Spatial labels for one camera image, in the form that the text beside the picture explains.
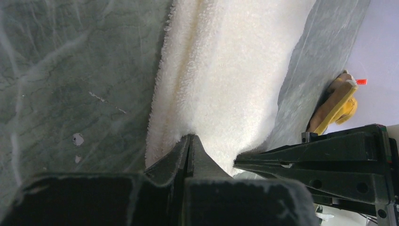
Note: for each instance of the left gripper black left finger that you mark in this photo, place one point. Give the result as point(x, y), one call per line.
point(150, 198)

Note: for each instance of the yellow brown towel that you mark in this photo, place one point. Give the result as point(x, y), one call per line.
point(339, 106)

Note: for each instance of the cream white towel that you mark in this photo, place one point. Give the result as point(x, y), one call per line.
point(223, 63)

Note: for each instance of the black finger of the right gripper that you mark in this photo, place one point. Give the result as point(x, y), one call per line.
point(331, 187)
point(357, 144)

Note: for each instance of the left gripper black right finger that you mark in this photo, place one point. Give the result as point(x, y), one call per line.
point(213, 198)

